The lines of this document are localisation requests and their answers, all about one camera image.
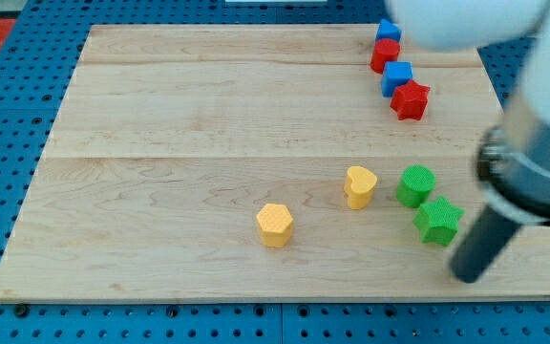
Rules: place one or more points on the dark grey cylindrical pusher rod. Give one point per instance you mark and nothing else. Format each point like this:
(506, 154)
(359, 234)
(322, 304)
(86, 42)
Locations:
(488, 236)

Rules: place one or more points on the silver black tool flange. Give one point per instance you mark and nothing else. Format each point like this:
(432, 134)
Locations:
(513, 164)

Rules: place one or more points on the green star block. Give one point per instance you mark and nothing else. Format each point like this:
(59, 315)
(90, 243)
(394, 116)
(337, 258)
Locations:
(438, 221)

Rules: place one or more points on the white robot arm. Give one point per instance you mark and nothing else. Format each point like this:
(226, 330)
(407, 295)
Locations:
(453, 25)

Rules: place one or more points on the red star block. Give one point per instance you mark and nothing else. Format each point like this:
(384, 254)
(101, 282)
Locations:
(409, 101)

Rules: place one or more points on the green cylinder block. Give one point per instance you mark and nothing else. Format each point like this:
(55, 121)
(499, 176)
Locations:
(415, 185)

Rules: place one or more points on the yellow heart block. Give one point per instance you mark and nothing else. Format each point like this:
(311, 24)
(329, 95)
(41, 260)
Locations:
(359, 186)

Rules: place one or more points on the blue cube block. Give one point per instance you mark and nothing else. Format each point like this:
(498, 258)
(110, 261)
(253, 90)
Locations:
(396, 73)

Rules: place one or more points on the red cylinder block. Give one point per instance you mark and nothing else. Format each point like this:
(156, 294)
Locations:
(384, 50)

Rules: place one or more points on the blue triangle block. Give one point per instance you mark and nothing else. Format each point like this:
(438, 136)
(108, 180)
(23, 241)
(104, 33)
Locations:
(388, 30)

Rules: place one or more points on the yellow hexagon block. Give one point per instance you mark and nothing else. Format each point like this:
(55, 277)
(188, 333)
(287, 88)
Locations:
(275, 225)

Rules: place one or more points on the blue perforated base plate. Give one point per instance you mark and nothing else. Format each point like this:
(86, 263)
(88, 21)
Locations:
(37, 59)

